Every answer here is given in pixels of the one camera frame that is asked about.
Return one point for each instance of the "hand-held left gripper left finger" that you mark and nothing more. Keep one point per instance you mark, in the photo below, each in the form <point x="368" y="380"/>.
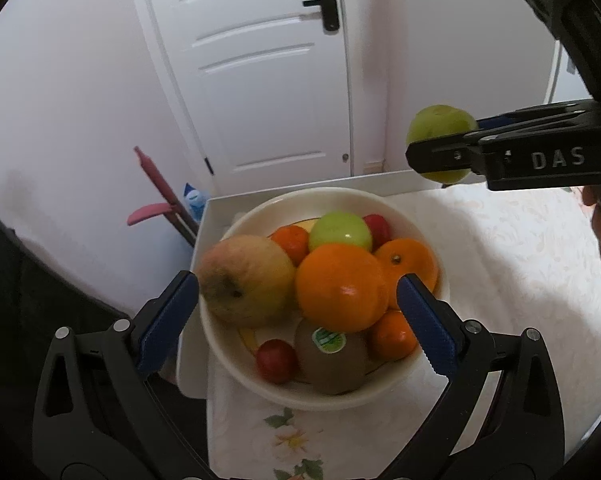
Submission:
<point x="165" y="330"/>

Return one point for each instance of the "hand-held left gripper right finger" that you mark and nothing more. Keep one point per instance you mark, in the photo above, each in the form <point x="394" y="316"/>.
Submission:
<point x="425" y="325"/>

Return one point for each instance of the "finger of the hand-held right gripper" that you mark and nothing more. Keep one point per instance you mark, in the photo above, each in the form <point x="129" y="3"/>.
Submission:
<point x="495" y="122"/>
<point x="445" y="155"/>

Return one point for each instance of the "green apple with brown mark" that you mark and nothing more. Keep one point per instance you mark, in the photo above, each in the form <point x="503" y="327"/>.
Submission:
<point x="440" y="120"/>

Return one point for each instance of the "small tangerine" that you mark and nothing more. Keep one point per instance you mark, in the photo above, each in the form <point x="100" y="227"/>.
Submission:
<point x="390" y="337"/>
<point x="290" y="242"/>

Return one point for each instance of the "orange with green stem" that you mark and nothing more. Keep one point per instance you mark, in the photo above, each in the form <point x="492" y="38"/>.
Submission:
<point x="410" y="260"/>

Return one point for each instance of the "cream oval bowl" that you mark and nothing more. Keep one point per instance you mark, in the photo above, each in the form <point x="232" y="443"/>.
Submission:
<point x="230" y="355"/>

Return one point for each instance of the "large orange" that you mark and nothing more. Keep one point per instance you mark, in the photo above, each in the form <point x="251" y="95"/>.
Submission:
<point x="340" y="285"/>

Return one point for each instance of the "yellow red apple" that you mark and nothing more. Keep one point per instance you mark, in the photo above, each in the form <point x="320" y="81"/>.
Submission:
<point x="245" y="280"/>

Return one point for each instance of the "brown kiwi with sticker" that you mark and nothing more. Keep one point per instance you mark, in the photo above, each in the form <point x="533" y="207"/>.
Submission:
<point x="330" y="365"/>

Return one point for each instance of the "small red fruit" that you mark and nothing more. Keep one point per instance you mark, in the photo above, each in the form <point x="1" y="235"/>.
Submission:
<point x="379" y="227"/>
<point x="276" y="361"/>

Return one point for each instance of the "floral tablecloth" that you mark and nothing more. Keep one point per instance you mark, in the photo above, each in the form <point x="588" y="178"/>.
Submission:
<point x="505" y="285"/>

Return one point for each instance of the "white rimmed table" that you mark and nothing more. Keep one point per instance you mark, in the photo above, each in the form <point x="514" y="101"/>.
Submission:
<point x="215" y="210"/>

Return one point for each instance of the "blue white bottle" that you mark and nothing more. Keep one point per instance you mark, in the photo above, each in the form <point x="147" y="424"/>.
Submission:
<point x="194" y="202"/>

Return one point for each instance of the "pink chair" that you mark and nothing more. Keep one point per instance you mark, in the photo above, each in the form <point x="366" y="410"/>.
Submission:
<point x="150" y="172"/>

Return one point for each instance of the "white panel door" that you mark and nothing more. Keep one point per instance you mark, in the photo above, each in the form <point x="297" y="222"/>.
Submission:
<point x="260" y="110"/>

